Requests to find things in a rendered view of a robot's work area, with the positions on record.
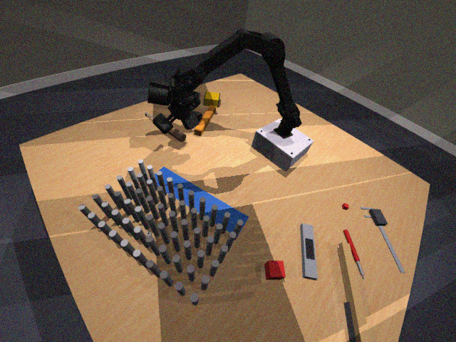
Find red-handled screwdriver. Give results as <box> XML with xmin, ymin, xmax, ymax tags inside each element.
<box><xmin>344</xmin><ymin>229</ymin><xmax>365</xmax><ymax>278</ymax></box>

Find yellow block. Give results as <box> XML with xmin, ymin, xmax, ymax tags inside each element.
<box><xmin>204</xmin><ymin>91</ymin><xmax>220</xmax><ymax>108</ymax></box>

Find blue flat strip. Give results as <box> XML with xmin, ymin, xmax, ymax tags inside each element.
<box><xmin>159</xmin><ymin>167</ymin><xmax>249</xmax><ymax>232</ymax></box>

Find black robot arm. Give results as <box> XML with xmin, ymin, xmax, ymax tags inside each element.
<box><xmin>147</xmin><ymin>28</ymin><xmax>302</xmax><ymax>139</ymax></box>

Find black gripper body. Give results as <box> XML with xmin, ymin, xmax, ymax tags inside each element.
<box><xmin>152</xmin><ymin>100</ymin><xmax>201</xmax><ymax>134</ymax></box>

